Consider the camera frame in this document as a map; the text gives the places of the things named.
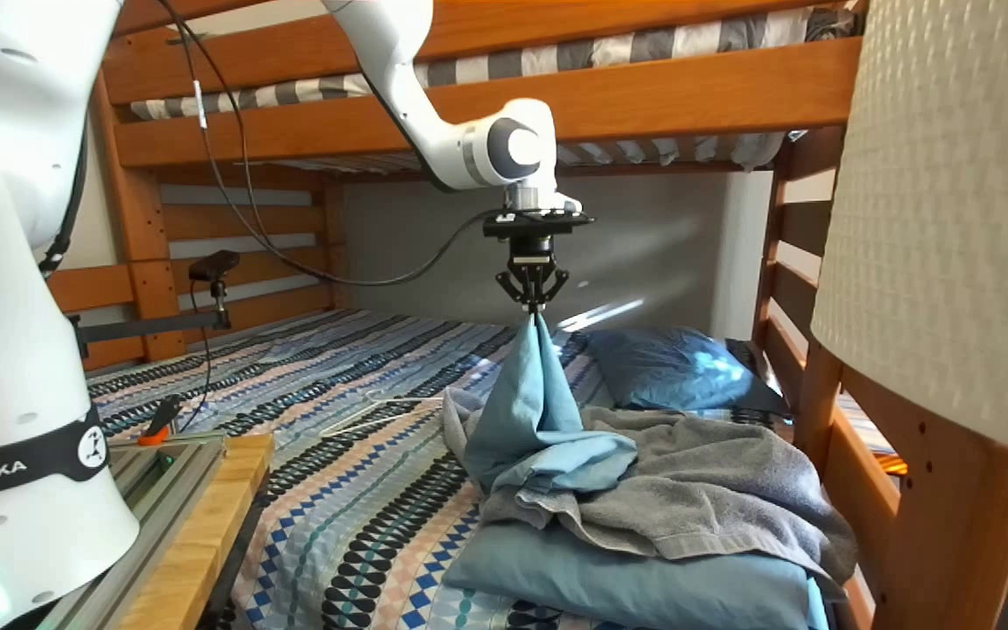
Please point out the black camera on stand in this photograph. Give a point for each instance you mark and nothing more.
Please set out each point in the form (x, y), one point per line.
(205, 272)

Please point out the light blue pillowcase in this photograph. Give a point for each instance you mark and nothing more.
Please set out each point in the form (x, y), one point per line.
(533, 437)

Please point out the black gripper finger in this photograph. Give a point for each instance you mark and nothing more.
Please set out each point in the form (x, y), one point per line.
(552, 288)
(517, 292)

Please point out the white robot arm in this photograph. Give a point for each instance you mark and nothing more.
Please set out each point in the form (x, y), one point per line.
(62, 515)

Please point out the beige lampshade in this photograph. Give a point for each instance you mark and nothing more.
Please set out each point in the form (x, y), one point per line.
(916, 274)

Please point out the wooden bunk bed frame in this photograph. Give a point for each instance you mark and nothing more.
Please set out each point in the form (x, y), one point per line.
(924, 495)

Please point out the blue pillow at headboard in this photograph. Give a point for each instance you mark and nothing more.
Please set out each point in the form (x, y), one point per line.
(681, 373)

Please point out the striped upper bunk mattress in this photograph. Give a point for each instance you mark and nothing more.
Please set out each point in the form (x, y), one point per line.
(692, 41)

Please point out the teal pillow under towel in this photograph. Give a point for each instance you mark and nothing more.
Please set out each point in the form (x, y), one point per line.
(713, 592)

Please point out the grey towel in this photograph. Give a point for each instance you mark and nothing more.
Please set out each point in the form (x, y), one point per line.
(654, 485)

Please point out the striped patterned bedspread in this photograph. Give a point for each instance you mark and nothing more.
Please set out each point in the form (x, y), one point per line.
(363, 505)

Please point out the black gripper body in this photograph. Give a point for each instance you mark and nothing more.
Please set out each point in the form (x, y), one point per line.
(528, 244)

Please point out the wooden mounting board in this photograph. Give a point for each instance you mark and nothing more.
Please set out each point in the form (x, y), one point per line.
(193, 501)

